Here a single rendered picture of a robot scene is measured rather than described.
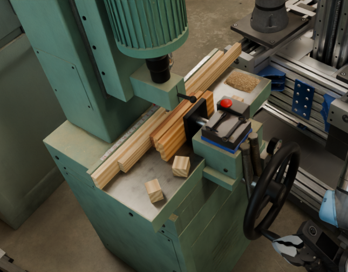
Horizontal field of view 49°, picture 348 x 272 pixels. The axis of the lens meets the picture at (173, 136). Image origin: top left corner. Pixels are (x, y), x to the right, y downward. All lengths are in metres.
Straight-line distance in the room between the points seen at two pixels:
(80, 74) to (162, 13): 0.35
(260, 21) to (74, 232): 1.36
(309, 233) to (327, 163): 1.02
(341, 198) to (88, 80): 0.71
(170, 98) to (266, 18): 0.71
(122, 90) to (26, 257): 1.28
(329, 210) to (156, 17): 0.56
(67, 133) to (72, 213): 0.87
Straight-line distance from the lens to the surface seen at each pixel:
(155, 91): 1.02
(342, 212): 0.93
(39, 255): 2.12
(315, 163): 1.93
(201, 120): 1.05
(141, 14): 0.83
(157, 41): 0.86
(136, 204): 0.98
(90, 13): 0.96
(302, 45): 1.71
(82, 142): 1.32
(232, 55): 1.32
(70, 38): 1.02
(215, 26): 3.22
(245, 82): 1.22
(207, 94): 1.11
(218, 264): 1.60
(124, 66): 1.04
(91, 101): 1.15
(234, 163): 0.97
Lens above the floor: 1.71
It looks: 47 degrees down
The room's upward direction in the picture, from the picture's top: 12 degrees counter-clockwise
